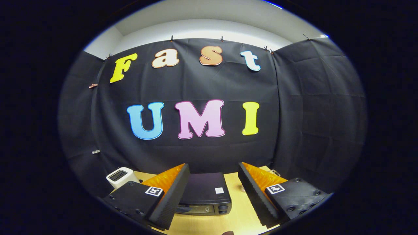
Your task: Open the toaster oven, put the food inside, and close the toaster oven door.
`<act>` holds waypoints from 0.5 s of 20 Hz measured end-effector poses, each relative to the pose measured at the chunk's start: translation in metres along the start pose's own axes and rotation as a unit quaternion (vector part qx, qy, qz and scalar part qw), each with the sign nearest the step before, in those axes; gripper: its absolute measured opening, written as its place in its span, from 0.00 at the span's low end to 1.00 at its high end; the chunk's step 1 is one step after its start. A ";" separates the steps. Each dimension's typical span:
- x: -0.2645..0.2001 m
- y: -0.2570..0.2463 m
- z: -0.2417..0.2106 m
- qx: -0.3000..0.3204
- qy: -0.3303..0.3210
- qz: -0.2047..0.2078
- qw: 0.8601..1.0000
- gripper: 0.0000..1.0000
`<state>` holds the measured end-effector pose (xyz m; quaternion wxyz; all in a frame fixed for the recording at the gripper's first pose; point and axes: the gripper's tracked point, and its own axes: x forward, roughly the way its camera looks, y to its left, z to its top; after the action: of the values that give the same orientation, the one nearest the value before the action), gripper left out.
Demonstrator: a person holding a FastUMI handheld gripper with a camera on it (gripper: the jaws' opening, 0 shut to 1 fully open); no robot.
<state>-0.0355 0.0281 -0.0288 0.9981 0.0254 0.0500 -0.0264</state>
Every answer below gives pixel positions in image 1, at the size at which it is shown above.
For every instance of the row of small black clips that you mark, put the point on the row of small black clips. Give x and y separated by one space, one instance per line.
172 38

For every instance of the black toaster oven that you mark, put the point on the black toaster oven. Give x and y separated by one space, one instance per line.
204 187

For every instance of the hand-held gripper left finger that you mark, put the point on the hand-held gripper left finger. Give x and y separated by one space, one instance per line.
173 199

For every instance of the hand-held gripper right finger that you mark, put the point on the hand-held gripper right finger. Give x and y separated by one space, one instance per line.
253 199

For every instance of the white slot toaster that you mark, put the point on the white slot toaster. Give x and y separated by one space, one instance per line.
120 178

